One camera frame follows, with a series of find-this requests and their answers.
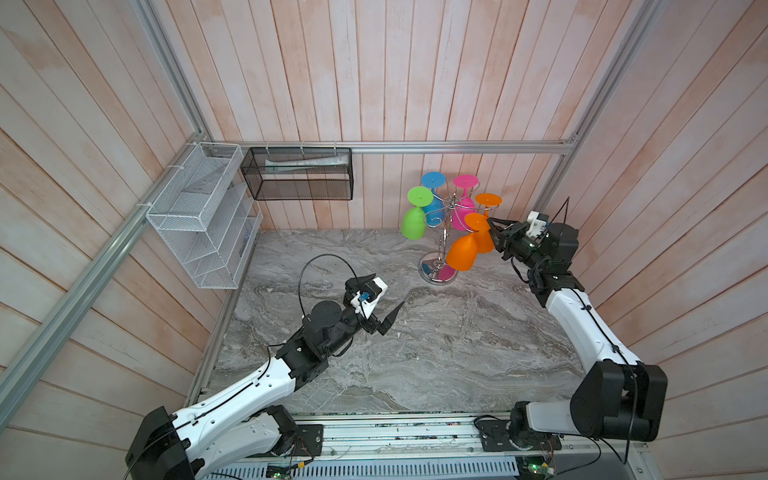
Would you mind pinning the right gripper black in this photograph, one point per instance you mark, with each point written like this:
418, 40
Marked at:
511, 235

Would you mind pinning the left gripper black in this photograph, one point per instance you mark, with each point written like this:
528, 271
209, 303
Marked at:
373, 324

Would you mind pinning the orange wine glass front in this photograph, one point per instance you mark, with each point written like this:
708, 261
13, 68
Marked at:
464, 251

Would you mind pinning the orange wine glass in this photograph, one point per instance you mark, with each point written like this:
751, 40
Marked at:
487, 203
464, 251

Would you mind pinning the green plastic wine glass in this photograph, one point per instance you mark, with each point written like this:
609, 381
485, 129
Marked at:
414, 222

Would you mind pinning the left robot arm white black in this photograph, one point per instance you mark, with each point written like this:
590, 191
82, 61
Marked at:
247, 417

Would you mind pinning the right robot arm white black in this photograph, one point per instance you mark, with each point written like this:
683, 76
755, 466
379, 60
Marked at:
620, 397

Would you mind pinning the orange wine glass rear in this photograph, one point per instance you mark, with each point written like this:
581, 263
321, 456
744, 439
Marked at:
487, 203

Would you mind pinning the pink plastic wine glass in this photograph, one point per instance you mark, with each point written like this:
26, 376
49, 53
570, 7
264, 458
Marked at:
464, 204

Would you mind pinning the blue plastic wine glass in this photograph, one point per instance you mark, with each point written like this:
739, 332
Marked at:
435, 211

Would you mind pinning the chrome wine glass rack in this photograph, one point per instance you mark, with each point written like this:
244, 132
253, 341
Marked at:
434, 268

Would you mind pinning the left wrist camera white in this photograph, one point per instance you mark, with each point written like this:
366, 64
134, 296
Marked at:
365, 300

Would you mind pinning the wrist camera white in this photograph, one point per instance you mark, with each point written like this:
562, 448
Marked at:
365, 300
538, 223

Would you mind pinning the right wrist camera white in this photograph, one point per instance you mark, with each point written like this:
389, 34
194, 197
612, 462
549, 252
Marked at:
538, 223

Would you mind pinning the black wire mesh basket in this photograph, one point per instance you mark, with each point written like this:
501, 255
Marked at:
299, 173

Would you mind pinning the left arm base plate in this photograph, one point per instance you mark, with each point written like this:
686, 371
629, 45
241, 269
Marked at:
302, 439

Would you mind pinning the aluminium mounting rail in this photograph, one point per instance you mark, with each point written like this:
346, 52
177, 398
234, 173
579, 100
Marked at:
350, 437

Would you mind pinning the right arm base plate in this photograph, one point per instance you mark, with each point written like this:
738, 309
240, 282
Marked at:
499, 435

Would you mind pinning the white wire mesh shelf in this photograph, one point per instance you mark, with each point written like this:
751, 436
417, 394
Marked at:
206, 216

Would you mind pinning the horizontal aluminium wall profile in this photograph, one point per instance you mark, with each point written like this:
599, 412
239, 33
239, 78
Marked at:
559, 147

